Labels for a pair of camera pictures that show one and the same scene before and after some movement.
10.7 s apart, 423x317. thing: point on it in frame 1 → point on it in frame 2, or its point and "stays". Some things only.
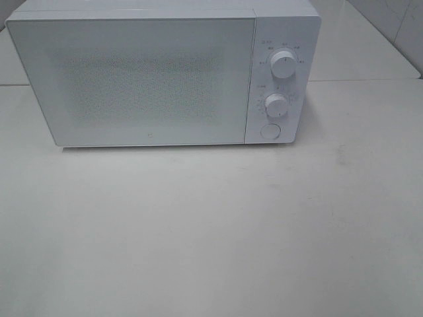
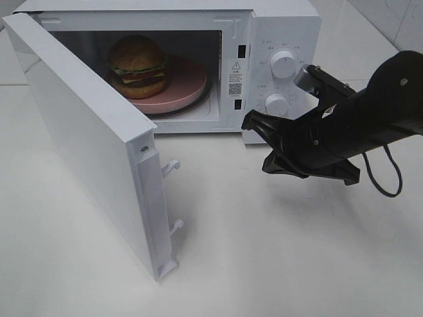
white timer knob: (276, 105) stays
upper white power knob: (283, 63) stays
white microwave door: (104, 82) → (126, 159)
